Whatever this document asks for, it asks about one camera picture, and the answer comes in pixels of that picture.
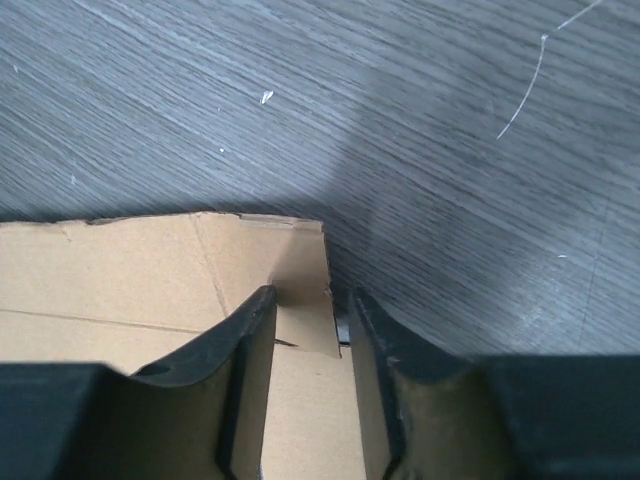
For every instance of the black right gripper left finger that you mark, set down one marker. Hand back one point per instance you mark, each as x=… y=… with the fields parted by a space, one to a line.
x=196 y=413

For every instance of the brown cardboard box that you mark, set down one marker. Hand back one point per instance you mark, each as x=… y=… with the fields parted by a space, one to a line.
x=129 y=291

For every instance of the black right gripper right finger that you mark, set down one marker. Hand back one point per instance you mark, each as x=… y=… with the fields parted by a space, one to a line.
x=426 y=413

